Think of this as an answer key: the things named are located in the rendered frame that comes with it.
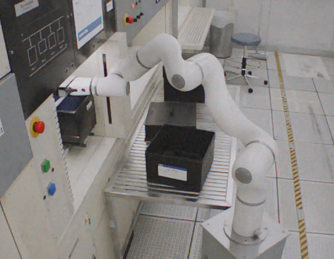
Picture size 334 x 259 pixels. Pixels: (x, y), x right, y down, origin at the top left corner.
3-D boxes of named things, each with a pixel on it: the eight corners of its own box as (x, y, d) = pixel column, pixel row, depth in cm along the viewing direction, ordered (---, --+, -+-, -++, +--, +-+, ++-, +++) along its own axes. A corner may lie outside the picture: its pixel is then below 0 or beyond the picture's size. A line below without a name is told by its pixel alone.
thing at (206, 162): (145, 180, 184) (143, 152, 174) (164, 150, 206) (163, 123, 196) (200, 192, 177) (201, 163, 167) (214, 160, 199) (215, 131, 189)
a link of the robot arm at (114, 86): (100, 71, 163) (95, 87, 158) (129, 73, 161) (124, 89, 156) (105, 84, 170) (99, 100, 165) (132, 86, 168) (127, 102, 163)
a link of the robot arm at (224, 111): (248, 184, 138) (265, 162, 149) (273, 174, 130) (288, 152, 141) (169, 71, 135) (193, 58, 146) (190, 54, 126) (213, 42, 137)
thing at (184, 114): (196, 142, 213) (196, 122, 205) (143, 140, 214) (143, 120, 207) (196, 116, 237) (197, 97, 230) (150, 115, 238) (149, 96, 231)
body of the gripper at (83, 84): (92, 98, 162) (69, 97, 164) (100, 89, 170) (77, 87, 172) (90, 83, 158) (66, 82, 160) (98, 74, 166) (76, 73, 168)
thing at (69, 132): (81, 155, 171) (71, 92, 154) (42, 150, 174) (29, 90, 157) (98, 128, 191) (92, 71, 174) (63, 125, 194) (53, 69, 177)
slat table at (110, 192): (219, 300, 211) (231, 206, 169) (119, 285, 219) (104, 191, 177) (232, 168, 317) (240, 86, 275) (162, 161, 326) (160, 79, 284)
